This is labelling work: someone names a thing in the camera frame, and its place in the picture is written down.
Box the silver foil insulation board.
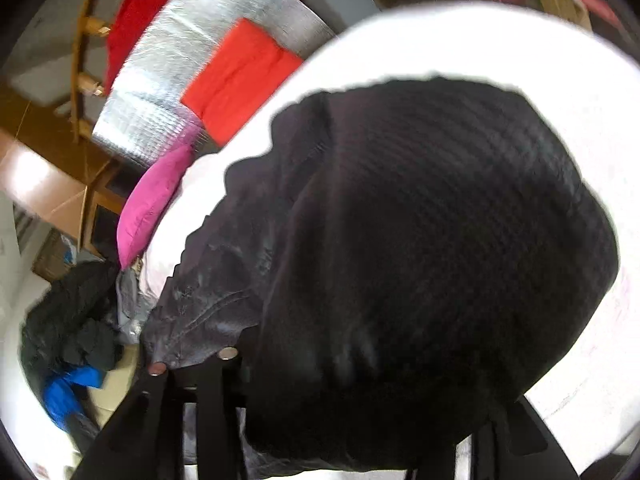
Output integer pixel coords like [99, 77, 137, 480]
[91, 0, 334, 168]

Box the red pillow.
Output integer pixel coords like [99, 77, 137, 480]
[181, 18, 303, 148]

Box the red blanket on railing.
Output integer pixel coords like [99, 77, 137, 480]
[103, 0, 168, 92]

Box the magenta pillow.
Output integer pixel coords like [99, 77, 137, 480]
[116, 144, 194, 268]

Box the grey garment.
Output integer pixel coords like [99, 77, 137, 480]
[115, 268, 157, 344]

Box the black quilted jacket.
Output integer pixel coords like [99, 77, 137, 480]
[142, 78, 618, 478]

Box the white embossed bed blanket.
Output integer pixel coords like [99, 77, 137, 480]
[142, 2, 639, 471]

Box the wooden pillar cabinet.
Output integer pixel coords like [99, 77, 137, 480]
[0, 84, 132, 261]

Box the blue garment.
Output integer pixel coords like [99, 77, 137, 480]
[42, 365, 105, 434]

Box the black clothes pile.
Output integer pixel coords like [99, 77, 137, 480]
[20, 261, 120, 393]

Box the wooden stair railing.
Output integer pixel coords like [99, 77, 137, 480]
[69, 0, 134, 143]

